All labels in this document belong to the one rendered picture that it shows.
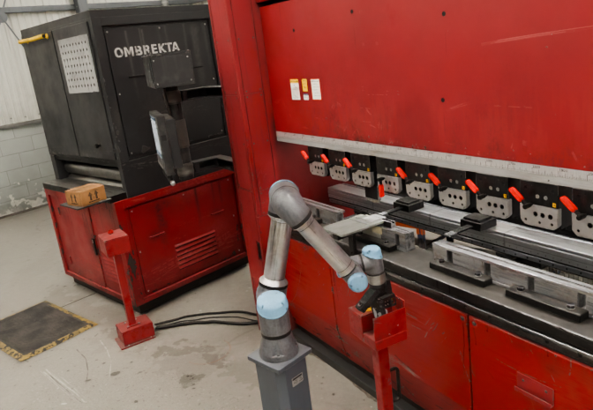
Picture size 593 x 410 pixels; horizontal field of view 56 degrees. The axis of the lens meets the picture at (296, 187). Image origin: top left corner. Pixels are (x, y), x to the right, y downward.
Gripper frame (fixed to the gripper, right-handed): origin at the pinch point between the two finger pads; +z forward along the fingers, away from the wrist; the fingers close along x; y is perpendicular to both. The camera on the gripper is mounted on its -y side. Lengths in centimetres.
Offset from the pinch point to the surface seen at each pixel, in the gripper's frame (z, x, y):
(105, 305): 64, 283, -96
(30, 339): 58, 258, -154
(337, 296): 22, 73, 17
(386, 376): 25.7, 2.5, -0.5
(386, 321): -4.4, -4.8, 0.1
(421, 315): 9.0, 7.2, 25.4
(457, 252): -19.4, -3.8, 41.1
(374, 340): 2.3, -3.7, -6.1
